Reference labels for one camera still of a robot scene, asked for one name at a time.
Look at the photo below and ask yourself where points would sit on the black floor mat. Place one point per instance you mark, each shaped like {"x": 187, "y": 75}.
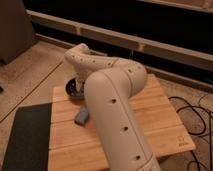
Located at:
{"x": 28, "y": 145}

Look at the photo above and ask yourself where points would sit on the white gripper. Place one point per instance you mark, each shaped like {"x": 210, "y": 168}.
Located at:
{"x": 79, "y": 82}

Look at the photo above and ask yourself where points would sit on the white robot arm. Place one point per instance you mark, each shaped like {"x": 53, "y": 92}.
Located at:
{"x": 108, "y": 83}

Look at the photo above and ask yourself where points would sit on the dark ceramic bowl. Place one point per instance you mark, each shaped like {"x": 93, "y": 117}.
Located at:
{"x": 72, "y": 91}

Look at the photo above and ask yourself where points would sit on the blue sponge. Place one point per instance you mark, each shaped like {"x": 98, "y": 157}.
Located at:
{"x": 82, "y": 116}

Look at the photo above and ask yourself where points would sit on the grey cabinet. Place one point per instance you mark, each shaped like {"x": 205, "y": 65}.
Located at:
{"x": 16, "y": 31}

